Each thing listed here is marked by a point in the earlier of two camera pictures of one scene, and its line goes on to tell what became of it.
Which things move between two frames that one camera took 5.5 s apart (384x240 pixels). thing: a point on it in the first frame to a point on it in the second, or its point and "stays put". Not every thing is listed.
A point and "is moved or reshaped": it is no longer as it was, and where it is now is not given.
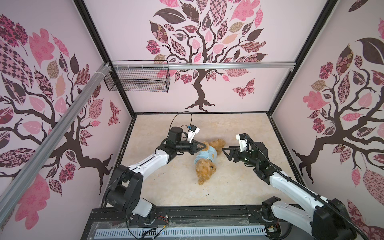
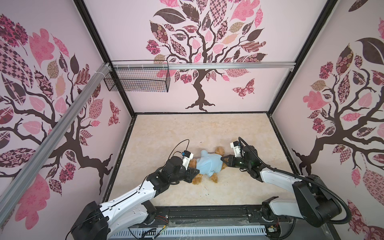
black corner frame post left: (92, 28) stays put
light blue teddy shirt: (210, 154) is moved or reshaped
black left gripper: (193, 148) to (189, 172)
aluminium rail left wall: (18, 188) stays put
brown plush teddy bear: (204, 167) to (197, 178)
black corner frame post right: (322, 18) stays put
